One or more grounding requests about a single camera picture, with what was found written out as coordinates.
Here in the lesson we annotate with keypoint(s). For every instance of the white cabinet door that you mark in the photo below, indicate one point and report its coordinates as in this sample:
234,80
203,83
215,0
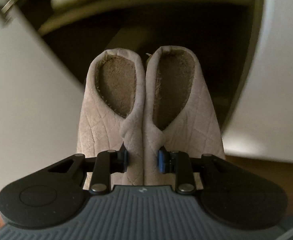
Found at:
39,102

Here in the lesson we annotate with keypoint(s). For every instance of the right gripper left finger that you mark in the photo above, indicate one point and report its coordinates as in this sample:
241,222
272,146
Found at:
104,165

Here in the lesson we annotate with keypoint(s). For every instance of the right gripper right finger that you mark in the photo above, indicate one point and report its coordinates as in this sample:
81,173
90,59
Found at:
179,164

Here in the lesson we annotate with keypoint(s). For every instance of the beige quilted slipper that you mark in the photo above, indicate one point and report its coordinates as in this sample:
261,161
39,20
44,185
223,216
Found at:
112,111
178,111

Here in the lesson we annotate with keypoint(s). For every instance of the shoe cabinet shelf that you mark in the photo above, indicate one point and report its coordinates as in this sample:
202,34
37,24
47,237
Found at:
222,33

